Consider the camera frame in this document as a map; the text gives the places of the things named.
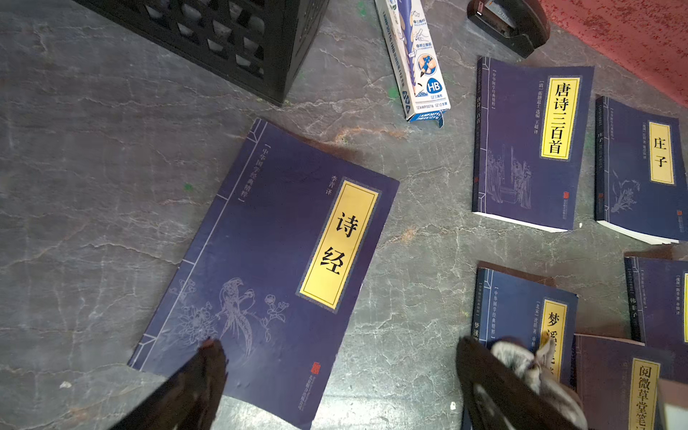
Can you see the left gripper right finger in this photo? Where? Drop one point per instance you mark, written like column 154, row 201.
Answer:
column 495, row 397

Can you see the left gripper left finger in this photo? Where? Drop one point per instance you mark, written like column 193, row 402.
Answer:
column 187, row 400

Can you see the grey striped wiping cloth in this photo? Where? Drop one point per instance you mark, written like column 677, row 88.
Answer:
column 533, row 370

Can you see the navy book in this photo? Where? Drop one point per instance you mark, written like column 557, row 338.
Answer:
column 529, row 140
column 657, row 297
column 640, row 178
column 273, row 273
column 508, row 306
column 619, row 381

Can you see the pencil box white blue red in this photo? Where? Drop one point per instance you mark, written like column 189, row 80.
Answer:
column 414, row 61

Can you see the black mesh file organizer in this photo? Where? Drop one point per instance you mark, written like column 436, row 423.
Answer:
column 259, row 45

